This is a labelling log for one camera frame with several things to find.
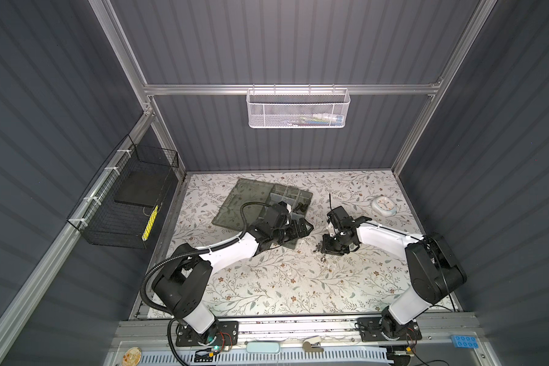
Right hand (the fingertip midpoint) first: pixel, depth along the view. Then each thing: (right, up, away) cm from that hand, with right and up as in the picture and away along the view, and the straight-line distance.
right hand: (326, 252), depth 91 cm
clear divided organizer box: (-10, +20, +18) cm, 28 cm away
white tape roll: (+30, +18, +14) cm, 37 cm away
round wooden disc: (-64, -27, -21) cm, 73 cm away
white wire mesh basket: (-10, +66, +21) cm, 70 cm away
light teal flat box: (-24, -24, -21) cm, 40 cm away
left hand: (-8, +10, -7) cm, 14 cm away
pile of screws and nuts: (-3, +1, +3) cm, 4 cm away
